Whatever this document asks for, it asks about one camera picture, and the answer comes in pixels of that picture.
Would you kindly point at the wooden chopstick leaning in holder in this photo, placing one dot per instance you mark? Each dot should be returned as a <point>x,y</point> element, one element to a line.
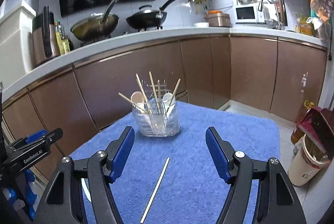
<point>132,103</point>

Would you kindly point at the black wok with lid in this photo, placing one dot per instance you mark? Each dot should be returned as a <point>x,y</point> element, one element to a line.
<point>147,18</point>

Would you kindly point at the yellow detergent bottle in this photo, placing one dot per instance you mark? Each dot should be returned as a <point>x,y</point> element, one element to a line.
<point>302,26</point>

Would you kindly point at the blue terry cloth mat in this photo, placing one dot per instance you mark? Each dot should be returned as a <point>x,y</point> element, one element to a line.
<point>191,190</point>

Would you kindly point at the chrome kitchen faucet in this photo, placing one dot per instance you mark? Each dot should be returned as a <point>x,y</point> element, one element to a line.
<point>270,13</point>

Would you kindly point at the white bowl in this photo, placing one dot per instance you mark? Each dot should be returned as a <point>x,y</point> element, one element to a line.
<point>201,25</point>

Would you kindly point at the white storage box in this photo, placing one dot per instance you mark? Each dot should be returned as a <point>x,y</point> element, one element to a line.
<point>16,50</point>

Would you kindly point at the white microwave oven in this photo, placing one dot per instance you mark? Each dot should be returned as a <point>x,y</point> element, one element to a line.
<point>248,14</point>

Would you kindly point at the brown rice cooker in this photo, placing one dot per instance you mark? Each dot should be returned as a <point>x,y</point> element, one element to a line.
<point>217,18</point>

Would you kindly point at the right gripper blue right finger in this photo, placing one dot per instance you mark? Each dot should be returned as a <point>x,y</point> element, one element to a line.
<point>276,201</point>

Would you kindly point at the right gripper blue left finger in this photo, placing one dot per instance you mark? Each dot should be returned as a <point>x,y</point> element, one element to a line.
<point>62,200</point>

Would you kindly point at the clear utensil holder with rack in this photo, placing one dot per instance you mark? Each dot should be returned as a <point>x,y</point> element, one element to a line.
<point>156,125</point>

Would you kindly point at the gas stove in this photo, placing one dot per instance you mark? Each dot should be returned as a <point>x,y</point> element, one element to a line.
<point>117,34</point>

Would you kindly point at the beige trash bin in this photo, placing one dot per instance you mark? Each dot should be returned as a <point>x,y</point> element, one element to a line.
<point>308,161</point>

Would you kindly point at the pink ceramic spoon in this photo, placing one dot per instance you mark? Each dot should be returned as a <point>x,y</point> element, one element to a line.
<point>138,98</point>

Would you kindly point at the maroon dustpan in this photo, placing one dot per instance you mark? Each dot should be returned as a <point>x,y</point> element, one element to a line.
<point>318,127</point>

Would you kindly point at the rose gold electric kettle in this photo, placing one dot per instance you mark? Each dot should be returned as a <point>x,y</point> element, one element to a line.
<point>44,40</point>

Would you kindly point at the bronze wok with glass lid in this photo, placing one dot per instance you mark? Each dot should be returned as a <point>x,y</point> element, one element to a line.
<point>96,25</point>

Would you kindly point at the white ceramic spoon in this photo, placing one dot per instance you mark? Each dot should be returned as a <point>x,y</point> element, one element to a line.
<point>168,103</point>

